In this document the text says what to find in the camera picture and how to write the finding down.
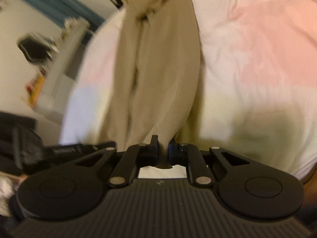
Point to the black framed vanity mirror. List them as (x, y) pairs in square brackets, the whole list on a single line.
[(36, 48)]

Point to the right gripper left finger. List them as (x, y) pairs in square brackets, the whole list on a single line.
[(135, 157)]

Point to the tan khaki garment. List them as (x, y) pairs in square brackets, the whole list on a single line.
[(157, 68)]

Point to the white dressing table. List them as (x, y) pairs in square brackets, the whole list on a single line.
[(61, 70)]

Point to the pastel pink white bed cover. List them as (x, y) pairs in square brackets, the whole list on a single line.
[(257, 86)]

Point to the person's left hand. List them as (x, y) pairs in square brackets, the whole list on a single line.
[(9, 186)]

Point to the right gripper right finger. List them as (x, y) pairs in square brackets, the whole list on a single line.
[(190, 157)]

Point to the blue curtain left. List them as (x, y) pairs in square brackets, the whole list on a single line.
[(59, 10)]

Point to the yellow tray on dresser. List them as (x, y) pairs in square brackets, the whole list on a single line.
[(33, 89)]

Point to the person's right hand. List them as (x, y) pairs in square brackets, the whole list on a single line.
[(309, 205)]

